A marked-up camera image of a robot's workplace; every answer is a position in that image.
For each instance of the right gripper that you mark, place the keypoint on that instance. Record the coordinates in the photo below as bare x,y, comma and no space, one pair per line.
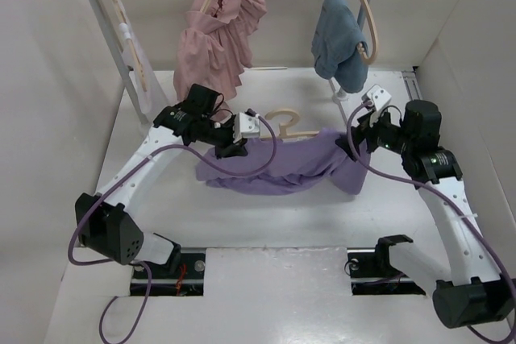
366,129

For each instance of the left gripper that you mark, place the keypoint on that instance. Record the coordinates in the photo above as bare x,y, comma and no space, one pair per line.
230,148

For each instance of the beige plastic hanger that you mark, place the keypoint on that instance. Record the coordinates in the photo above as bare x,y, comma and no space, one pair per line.
293,118

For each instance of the purple t shirt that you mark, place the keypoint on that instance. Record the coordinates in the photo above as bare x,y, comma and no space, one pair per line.
298,166

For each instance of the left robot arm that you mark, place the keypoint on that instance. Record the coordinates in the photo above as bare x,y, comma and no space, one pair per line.
106,220

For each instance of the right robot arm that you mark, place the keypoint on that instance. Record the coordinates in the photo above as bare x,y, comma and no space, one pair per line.
475,287

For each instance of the blue denim shirt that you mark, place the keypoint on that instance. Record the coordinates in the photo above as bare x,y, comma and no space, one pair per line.
334,47

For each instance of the white sheer garment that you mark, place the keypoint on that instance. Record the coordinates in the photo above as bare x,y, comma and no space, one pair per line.
154,100

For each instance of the pink ruffled dress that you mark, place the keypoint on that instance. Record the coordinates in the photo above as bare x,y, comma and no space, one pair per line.
214,50

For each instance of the grey metal clothes rack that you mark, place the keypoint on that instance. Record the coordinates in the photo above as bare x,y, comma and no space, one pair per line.
116,50

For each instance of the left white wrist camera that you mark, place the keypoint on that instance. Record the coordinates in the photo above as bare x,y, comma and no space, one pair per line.
246,126

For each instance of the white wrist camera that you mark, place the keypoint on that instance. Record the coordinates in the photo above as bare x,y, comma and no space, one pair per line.
377,98
246,126

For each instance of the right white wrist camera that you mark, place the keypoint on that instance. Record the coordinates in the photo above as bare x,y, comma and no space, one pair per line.
377,98

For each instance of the aluminium rail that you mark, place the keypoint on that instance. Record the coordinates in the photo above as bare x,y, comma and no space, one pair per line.
411,83

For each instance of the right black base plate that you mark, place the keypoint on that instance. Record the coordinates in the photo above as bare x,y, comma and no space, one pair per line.
371,273

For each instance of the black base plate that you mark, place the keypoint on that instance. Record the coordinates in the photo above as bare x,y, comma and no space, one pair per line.
371,273
187,280

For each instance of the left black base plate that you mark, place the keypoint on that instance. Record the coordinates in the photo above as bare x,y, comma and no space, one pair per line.
187,280

